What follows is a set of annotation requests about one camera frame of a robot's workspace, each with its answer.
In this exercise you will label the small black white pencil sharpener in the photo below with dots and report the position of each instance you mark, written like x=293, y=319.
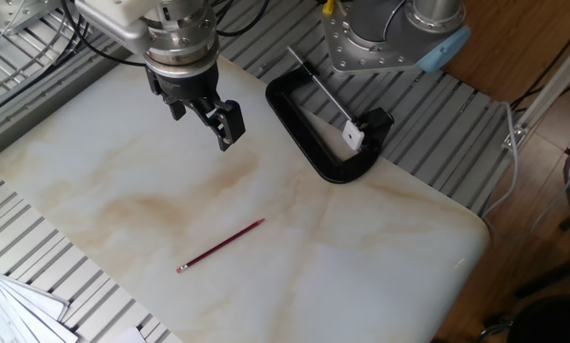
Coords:
x=352, y=135

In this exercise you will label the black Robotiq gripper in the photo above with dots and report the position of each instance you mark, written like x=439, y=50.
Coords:
x=185, y=86

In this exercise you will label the black round stool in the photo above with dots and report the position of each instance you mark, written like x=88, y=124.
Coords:
x=552, y=324

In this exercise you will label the white marble tile slab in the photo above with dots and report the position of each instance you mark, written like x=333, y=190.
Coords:
x=313, y=262

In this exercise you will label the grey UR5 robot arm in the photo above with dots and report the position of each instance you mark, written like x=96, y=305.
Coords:
x=385, y=19

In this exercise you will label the red pencil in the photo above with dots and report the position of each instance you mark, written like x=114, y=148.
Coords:
x=218, y=246

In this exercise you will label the white printed wrist mount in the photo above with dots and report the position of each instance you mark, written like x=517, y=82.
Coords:
x=113, y=19

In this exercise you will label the grey aluminium table rail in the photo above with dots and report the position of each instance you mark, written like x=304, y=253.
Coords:
x=27, y=124

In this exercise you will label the black chair leg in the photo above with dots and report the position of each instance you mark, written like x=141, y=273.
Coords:
x=552, y=276

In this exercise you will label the black metal C-clamp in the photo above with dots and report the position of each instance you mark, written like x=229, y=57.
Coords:
x=309, y=143

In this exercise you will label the white printed paper stack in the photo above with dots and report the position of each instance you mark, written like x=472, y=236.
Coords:
x=8, y=314

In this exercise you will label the yellow connector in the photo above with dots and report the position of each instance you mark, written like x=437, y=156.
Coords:
x=329, y=7

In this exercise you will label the single white printed sheet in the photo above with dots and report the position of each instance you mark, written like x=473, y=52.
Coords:
x=128, y=336

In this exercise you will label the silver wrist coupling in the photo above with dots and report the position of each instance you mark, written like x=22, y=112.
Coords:
x=185, y=38

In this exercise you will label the silver perforated mounting plate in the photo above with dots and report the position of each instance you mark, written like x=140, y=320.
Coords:
x=8, y=12

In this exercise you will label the aluminium frame profile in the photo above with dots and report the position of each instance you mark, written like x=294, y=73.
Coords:
x=552, y=86

